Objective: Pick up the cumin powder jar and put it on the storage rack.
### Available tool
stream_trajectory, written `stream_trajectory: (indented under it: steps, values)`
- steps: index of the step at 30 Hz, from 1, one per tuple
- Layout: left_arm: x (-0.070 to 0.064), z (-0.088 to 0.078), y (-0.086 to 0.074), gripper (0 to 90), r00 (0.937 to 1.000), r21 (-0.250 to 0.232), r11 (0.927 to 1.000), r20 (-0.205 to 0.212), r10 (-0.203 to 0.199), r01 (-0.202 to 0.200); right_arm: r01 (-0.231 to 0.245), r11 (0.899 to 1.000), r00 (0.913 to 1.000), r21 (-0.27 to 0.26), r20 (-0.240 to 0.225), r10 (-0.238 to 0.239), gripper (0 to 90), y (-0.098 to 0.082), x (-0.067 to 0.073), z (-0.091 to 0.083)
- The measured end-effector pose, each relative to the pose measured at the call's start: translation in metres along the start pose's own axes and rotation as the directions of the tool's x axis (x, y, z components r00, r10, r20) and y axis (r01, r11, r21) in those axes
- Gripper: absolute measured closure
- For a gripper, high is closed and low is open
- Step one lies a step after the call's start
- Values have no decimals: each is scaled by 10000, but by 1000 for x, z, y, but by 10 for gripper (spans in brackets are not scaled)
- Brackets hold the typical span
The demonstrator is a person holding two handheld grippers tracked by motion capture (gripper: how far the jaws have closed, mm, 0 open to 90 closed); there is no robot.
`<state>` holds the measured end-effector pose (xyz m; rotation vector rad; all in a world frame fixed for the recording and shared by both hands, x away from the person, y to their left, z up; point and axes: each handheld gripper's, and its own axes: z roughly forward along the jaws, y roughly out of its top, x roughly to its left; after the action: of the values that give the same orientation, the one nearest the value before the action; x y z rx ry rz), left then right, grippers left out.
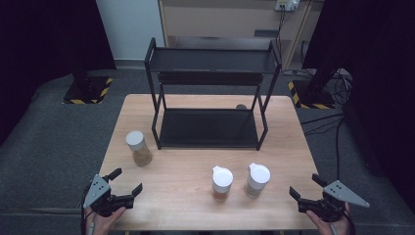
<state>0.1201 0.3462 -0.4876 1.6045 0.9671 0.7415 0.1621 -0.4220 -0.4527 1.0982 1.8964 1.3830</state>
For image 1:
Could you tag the spice jar with yellowish powder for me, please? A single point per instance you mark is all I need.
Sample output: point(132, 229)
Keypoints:
point(135, 140)

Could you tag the spice jar with orange powder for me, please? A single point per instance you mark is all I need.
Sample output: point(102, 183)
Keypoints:
point(222, 178)

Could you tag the spice jar with grey-brown powder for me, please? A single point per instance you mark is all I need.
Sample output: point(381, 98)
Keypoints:
point(259, 176)

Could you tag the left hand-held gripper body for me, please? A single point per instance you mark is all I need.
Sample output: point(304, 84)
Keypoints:
point(106, 200)

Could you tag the black two-tier metal rack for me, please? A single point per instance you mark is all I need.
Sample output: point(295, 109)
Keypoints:
point(208, 129)

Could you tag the black stand with striped base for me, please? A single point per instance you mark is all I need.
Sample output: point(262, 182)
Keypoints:
point(86, 88)
point(313, 94)

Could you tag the person's left hand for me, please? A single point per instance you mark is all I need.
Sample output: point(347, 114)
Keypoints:
point(101, 225)

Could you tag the beige wooden cabinet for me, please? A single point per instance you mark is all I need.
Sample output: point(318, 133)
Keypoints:
point(221, 19)

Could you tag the dark grey flat bar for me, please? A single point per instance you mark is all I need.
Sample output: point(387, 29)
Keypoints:
point(266, 33)

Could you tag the black curtain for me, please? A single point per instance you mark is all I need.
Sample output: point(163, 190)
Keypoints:
point(39, 39)
point(385, 65)

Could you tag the white power strip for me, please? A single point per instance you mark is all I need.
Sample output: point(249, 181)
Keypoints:
point(287, 5)

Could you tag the person's right hand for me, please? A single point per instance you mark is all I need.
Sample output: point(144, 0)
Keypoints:
point(341, 226)

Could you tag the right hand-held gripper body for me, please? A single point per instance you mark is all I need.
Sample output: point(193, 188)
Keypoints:
point(329, 207)

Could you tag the round grey table cap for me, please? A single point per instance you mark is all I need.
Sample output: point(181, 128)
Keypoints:
point(240, 106)

